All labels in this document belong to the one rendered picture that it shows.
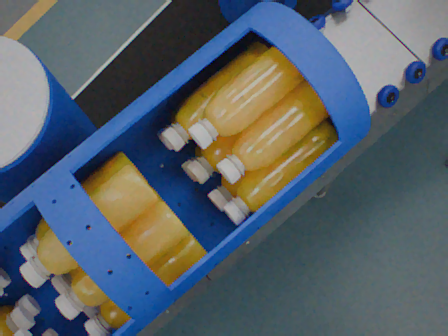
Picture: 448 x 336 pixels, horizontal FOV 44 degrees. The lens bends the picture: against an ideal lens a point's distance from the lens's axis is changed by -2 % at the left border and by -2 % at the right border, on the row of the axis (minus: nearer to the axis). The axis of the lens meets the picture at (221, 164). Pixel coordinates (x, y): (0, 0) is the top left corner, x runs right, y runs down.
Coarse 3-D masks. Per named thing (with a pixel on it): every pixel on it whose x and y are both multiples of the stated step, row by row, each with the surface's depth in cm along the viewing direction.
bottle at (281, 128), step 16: (288, 96) 86; (304, 96) 85; (272, 112) 85; (288, 112) 85; (304, 112) 85; (320, 112) 86; (256, 128) 85; (272, 128) 84; (288, 128) 85; (304, 128) 86; (240, 144) 85; (256, 144) 84; (272, 144) 84; (288, 144) 86; (240, 160) 85; (256, 160) 84; (272, 160) 86
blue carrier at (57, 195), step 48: (240, 48) 100; (288, 48) 80; (144, 96) 85; (336, 96) 80; (96, 144) 81; (144, 144) 100; (192, 144) 104; (336, 144) 85; (48, 192) 78; (192, 192) 103; (288, 192) 84; (0, 240) 93; (96, 240) 74; (240, 240) 85; (48, 288) 100; (144, 288) 77
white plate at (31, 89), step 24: (0, 48) 104; (24, 48) 104; (0, 72) 103; (24, 72) 102; (0, 96) 101; (24, 96) 101; (48, 96) 101; (0, 120) 100; (24, 120) 100; (0, 144) 99; (24, 144) 99; (0, 168) 98
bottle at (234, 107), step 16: (272, 48) 84; (256, 64) 83; (272, 64) 82; (288, 64) 83; (240, 80) 82; (256, 80) 82; (272, 80) 82; (288, 80) 83; (304, 80) 86; (224, 96) 82; (240, 96) 81; (256, 96) 82; (272, 96) 83; (208, 112) 82; (224, 112) 81; (240, 112) 81; (256, 112) 83; (208, 128) 82; (224, 128) 82; (240, 128) 83
